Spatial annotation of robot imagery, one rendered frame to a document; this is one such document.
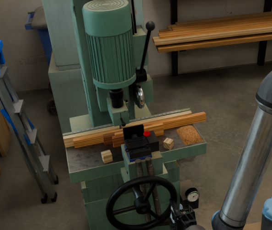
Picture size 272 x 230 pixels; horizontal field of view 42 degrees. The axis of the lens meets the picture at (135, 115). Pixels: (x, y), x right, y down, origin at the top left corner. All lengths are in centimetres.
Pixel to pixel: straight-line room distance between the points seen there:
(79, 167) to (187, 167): 143
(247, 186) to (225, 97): 257
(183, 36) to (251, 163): 249
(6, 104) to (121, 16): 114
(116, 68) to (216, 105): 227
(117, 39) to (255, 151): 62
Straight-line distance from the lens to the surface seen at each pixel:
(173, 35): 344
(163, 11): 381
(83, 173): 150
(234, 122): 331
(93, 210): 166
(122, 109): 150
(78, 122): 195
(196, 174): 274
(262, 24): 371
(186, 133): 159
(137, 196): 145
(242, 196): 116
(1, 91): 219
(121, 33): 131
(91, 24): 131
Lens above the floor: 187
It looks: 33 degrees down
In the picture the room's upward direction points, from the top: 5 degrees counter-clockwise
